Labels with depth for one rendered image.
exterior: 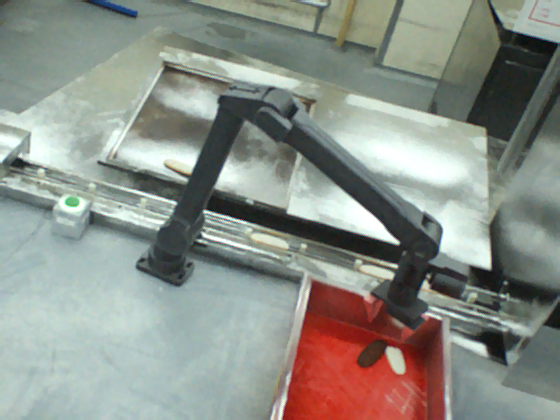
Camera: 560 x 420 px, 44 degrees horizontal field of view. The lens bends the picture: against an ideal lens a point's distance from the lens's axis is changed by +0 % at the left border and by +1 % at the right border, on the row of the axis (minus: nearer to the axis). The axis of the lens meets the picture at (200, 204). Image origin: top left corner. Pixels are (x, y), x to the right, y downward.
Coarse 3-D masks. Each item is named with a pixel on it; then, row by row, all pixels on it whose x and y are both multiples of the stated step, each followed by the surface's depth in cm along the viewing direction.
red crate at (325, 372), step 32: (320, 320) 155; (320, 352) 147; (352, 352) 148; (384, 352) 150; (416, 352) 152; (320, 384) 140; (352, 384) 141; (384, 384) 142; (416, 384) 144; (288, 416) 132; (320, 416) 133; (352, 416) 134; (384, 416) 136; (416, 416) 137
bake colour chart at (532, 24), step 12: (528, 0) 196; (540, 0) 195; (552, 0) 194; (528, 12) 197; (540, 12) 196; (552, 12) 195; (516, 24) 200; (528, 24) 199; (540, 24) 198; (552, 24) 197; (540, 36) 199; (552, 36) 198
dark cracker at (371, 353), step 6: (372, 342) 150; (378, 342) 150; (384, 342) 150; (366, 348) 148; (372, 348) 148; (378, 348) 148; (384, 348) 149; (360, 354) 147; (366, 354) 147; (372, 354) 147; (378, 354) 147; (360, 360) 146; (366, 360) 146; (372, 360) 146
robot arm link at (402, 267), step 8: (408, 256) 132; (400, 264) 133; (408, 264) 131; (400, 272) 133; (408, 272) 131; (416, 272) 131; (424, 272) 131; (432, 272) 131; (400, 280) 133; (408, 280) 132; (416, 280) 132; (432, 280) 131
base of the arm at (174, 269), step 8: (152, 248) 158; (160, 248) 154; (144, 256) 161; (152, 256) 156; (160, 256) 155; (168, 256) 154; (176, 256) 155; (184, 256) 158; (136, 264) 158; (144, 264) 158; (152, 264) 156; (160, 264) 155; (168, 264) 155; (176, 264) 156; (184, 264) 160; (192, 264) 161; (152, 272) 157; (160, 272) 157; (168, 272) 156; (176, 272) 157; (184, 272) 158; (168, 280) 156; (176, 280) 156; (184, 280) 158
